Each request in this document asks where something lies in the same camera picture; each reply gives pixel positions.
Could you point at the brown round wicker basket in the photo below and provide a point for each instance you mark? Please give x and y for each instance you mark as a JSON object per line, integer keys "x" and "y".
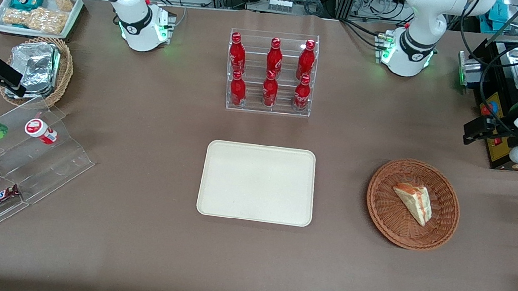
{"x": 383, "y": 207}

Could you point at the red lidded cup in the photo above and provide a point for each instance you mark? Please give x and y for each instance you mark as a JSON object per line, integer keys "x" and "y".
{"x": 40, "y": 130}

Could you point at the silver metal device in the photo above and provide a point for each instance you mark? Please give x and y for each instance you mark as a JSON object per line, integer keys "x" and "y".
{"x": 469, "y": 73}

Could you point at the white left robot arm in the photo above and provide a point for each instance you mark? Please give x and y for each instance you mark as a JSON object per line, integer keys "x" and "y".
{"x": 414, "y": 46}

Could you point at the teal snack packet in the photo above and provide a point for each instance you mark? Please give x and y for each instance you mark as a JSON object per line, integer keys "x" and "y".
{"x": 26, "y": 1}

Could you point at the red cola bottle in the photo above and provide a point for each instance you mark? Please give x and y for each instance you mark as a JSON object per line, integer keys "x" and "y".
{"x": 301, "y": 96}
{"x": 237, "y": 91}
{"x": 236, "y": 52}
{"x": 274, "y": 57}
{"x": 270, "y": 92}
{"x": 306, "y": 59}

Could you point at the clear acrylic bottle rack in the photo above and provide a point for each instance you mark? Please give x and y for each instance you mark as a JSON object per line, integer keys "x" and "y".
{"x": 254, "y": 67}

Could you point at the white rectangular snack tray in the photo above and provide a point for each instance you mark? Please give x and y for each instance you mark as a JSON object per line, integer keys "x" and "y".
{"x": 3, "y": 6}

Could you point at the triangle sandwich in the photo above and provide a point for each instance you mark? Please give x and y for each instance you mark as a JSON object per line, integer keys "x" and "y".
{"x": 414, "y": 202}

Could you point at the tan wicker basket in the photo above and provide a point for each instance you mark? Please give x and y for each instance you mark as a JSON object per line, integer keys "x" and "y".
{"x": 65, "y": 71}

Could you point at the silver foil wrapped package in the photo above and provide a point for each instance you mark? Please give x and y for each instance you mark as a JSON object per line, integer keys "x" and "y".
{"x": 36, "y": 68}

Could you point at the cream plastic tray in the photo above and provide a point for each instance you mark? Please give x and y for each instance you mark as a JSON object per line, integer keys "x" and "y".
{"x": 258, "y": 183}

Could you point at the clear acrylic stepped stand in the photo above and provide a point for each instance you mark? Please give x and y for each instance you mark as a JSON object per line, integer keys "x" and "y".
{"x": 52, "y": 161}

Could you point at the large clear nut snack bag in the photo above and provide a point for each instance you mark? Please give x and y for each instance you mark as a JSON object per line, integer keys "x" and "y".
{"x": 35, "y": 19}

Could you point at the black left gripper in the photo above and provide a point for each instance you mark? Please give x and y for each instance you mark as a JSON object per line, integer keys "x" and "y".
{"x": 500, "y": 128}

